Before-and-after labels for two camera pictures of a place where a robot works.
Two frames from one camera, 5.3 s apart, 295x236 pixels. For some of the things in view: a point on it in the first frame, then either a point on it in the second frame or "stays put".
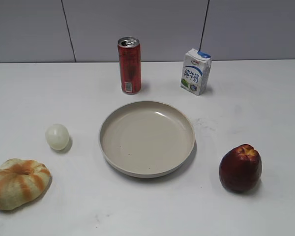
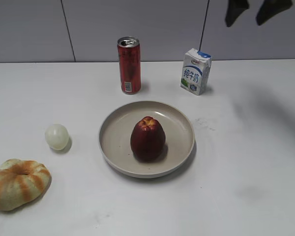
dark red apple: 240,168 -> 147,138
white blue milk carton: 195,72 stays put
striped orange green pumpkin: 18,182 stays put
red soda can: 130,59 stays put
